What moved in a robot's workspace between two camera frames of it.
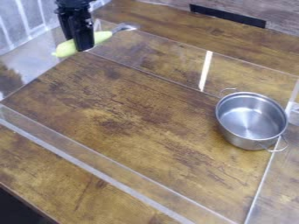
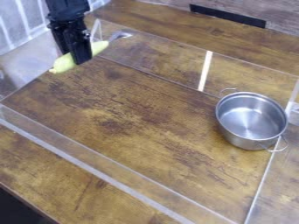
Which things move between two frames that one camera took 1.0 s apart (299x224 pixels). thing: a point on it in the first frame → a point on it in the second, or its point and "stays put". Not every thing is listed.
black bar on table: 228,16 stays put
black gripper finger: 68,23 → 60,37
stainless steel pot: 251,120 stays put
